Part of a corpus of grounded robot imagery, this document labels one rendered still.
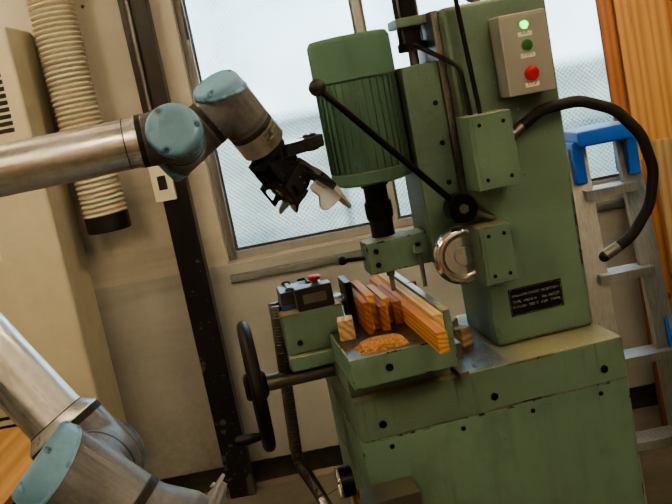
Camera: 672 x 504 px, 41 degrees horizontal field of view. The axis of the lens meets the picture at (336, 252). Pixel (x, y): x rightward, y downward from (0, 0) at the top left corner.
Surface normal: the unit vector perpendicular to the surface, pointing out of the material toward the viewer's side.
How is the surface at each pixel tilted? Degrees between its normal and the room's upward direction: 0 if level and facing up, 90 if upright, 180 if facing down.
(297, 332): 90
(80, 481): 67
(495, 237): 90
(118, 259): 90
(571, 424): 90
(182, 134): 79
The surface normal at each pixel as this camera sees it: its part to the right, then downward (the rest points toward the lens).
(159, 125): 0.18, -0.06
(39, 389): 0.39, -0.30
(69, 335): 0.03, 0.17
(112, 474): 0.49, -0.66
